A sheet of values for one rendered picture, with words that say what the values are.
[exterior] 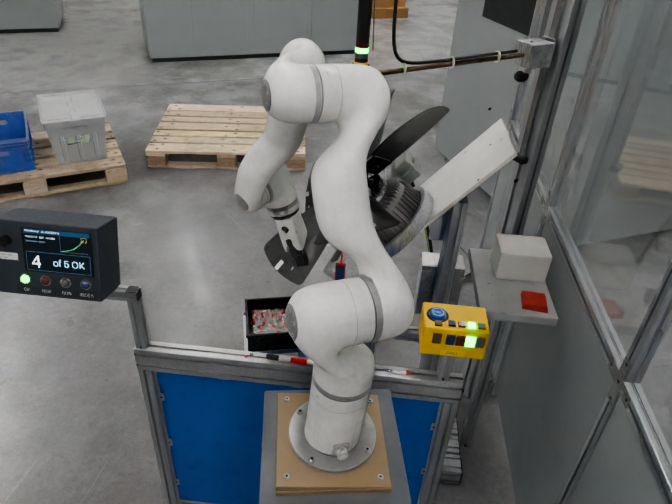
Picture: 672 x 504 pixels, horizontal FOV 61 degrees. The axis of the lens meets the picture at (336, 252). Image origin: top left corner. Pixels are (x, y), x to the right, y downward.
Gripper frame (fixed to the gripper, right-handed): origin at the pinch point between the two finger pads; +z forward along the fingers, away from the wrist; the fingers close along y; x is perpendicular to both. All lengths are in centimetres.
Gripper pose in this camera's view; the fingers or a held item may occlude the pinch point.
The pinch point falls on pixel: (301, 258)
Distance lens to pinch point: 155.3
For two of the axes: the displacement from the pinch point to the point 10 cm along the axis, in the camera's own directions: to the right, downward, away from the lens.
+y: 0.9, -5.6, 8.2
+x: -9.6, 1.5, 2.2
